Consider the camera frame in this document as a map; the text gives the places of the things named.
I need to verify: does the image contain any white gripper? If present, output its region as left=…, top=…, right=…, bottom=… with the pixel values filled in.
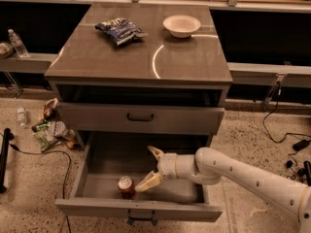
left=135, top=146, right=178, bottom=192

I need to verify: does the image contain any red coke can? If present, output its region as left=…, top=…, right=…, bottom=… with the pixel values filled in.
left=118, top=176, right=136, bottom=199

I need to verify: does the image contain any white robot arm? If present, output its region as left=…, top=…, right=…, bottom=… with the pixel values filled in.
left=135, top=146, right=311, bottom=233

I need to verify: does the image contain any open grey lower drawer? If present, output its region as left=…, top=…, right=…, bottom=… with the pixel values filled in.
left=55, top=132, right=223, bottom=224

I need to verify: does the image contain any grey drawer cabinet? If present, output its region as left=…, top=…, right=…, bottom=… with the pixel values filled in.
left=45, top=3, right=232, bottom=145

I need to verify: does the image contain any green snack bag on floor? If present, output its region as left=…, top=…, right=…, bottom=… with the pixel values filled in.
left=31, top=121, right=60, bottom=152

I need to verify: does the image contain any brown snack bag on floor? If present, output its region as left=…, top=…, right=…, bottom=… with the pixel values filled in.
left=42, top=98, right=58, bottom=120

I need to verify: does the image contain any blue chip bag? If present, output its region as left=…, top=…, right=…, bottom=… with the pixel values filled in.
left=94, top=17, right=147, bottom=46

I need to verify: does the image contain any white paper bowl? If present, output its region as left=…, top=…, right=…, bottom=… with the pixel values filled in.
left=163, top=15, right=201, bottom=39

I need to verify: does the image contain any plastic bottle on floor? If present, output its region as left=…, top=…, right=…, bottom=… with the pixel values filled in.
left=17, top=107, right=27, bottom=128

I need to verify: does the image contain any black stand right floor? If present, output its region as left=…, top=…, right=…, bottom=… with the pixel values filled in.
left=303, top=161, right=311, bottom=186

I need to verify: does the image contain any black stand floor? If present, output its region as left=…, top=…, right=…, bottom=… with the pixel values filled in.
left=0, top=128, right=15, bottom=194
left=303, top=161, right=311, bottom=186

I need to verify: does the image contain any black stand left floor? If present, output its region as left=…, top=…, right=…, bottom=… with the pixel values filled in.
left=0, top=128, right=15, bottom=194

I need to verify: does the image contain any clear water bottle on ledge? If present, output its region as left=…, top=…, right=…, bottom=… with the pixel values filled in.
left=8, top=29, right=29, bottom=57

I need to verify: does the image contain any bowl on left ledge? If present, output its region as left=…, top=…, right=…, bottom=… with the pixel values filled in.
left=0, top=42, right=14, bottom=59

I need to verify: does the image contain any black cable left floor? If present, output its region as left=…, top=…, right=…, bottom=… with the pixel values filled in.
left=0, top=131, right=73, bottom=233

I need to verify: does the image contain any black power adapter cable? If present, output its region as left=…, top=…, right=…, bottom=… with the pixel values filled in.
left=261, top=81, right=311, bottom=192

